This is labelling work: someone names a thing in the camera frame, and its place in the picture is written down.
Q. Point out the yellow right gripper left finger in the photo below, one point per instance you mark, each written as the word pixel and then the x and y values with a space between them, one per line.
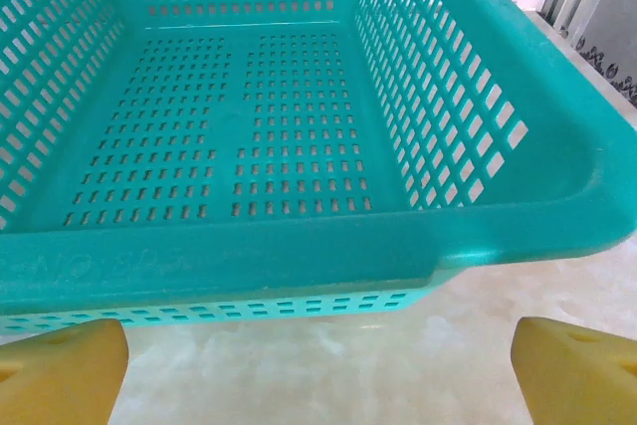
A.
pixel 60 375

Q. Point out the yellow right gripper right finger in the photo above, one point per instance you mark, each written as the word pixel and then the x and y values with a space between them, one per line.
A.
pixel 577 380

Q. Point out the teal perforated plastic basket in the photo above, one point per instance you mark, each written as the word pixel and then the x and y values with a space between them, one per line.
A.
pixel 298 246

